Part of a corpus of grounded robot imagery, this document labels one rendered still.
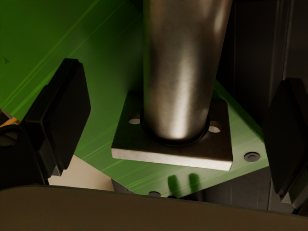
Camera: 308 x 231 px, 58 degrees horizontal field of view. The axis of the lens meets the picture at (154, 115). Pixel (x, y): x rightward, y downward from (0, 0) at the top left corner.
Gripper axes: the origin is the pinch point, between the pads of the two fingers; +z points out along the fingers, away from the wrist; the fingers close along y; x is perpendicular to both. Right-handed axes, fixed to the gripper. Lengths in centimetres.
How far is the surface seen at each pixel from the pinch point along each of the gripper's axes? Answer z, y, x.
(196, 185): 2.7, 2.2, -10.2
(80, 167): 377, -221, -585
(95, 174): 381, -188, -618
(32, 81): 2.7, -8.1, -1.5
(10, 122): 338, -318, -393
